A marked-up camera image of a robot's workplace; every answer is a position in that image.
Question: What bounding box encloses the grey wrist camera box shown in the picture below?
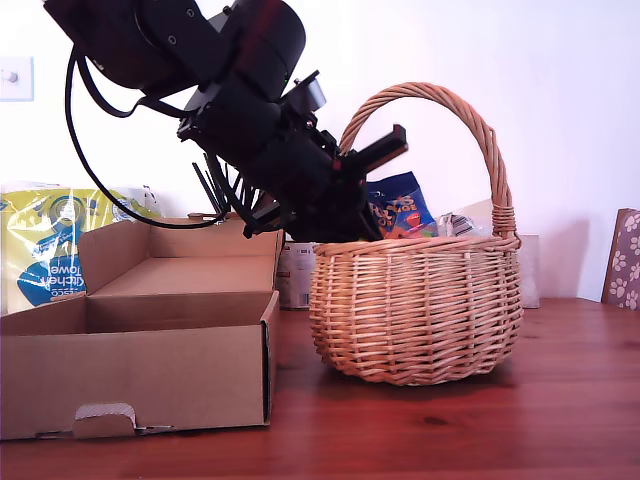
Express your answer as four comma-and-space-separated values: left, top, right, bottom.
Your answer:
288, 69, 329, 130

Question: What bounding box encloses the white Galaxy egg bag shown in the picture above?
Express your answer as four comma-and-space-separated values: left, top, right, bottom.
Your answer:
438, 198, 496, 239

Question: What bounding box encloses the brown cardboard box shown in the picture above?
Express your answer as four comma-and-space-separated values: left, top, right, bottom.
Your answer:
0, 215, 287, 441

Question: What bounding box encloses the clear glass jar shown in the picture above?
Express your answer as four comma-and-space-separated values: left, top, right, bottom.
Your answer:
517, 233, 541, 310

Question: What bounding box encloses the white labelled tin can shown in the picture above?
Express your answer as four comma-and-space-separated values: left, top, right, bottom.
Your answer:
277, 241, 317, 312

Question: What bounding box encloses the white wall light switch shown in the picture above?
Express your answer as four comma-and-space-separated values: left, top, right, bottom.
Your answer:
0, 56, 35, 103

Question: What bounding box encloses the kitchen towel pack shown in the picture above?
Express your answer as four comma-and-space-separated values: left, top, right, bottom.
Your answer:
0, 179, 164, 316

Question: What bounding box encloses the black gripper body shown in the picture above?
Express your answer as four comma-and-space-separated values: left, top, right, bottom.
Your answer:
243, 124, 409, 239

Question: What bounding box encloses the blue Terry's orange egg bag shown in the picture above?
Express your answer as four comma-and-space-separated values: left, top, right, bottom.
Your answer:
366, 171, 440, 240

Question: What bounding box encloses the long black looping cable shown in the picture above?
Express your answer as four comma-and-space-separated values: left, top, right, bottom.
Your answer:
67, 44, 221, 231

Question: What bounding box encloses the short black cable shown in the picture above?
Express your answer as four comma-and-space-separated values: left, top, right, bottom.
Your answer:
74, 54, 191, 119

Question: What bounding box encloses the woven wicker basket with handle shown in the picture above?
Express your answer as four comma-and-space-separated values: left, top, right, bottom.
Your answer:
308, 82, 525, 387

